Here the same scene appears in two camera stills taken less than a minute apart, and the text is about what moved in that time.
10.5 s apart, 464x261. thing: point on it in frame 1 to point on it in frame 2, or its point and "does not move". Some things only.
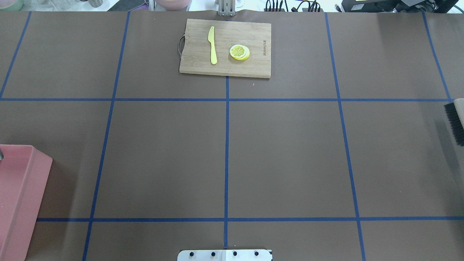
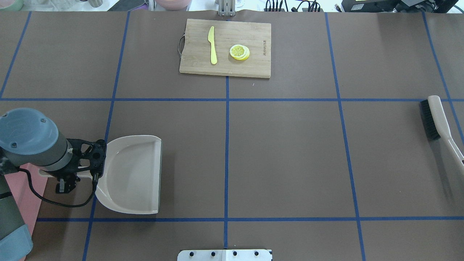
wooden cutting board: [227, 48] does not move
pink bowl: [172, 5] does not move
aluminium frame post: [226, 8] does not move
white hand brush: [455, 111] to [436, 125]
